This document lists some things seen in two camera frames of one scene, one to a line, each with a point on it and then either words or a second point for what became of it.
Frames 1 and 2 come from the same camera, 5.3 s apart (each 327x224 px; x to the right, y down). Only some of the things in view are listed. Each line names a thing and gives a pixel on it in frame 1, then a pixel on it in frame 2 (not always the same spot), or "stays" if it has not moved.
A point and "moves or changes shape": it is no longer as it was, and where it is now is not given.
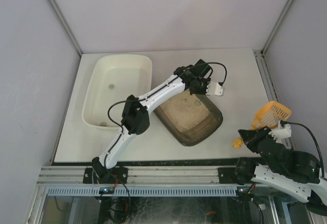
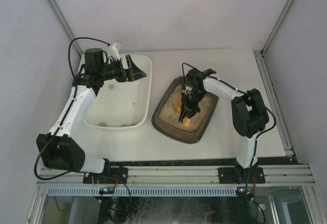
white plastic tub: (113, 78) stays
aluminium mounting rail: (137, 175) stays
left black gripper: (198, 87) to (124, 70)
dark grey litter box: (190, 119) moves or changes shape
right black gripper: (255, 137) to (190, 101)
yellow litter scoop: (269, 117) to (177, 105)
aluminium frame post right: (282, 16) stays
